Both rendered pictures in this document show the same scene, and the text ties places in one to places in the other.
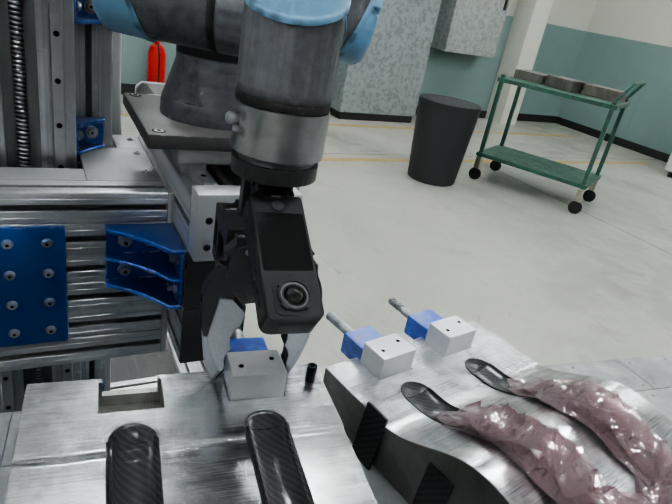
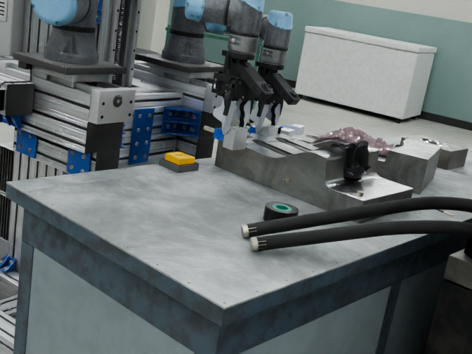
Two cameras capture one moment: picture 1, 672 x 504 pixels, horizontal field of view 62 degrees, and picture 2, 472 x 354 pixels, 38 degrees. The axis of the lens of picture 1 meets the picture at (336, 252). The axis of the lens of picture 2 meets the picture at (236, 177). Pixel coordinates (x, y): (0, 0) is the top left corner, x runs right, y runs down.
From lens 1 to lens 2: 172 cm
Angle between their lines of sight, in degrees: 26
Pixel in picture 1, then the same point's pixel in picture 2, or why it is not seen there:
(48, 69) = (128, 46)
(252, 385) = (271, 130)
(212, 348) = (260, 121)
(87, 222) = (159, 106)
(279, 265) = (286, 88)
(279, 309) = (293, 97)
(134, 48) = not seen: outside the picture
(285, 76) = (284, 41)
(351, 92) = not seen: hidden behind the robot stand
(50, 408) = not seen: hidden behind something
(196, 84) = (187, 47)
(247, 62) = (273, 39)
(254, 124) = (275, 54)
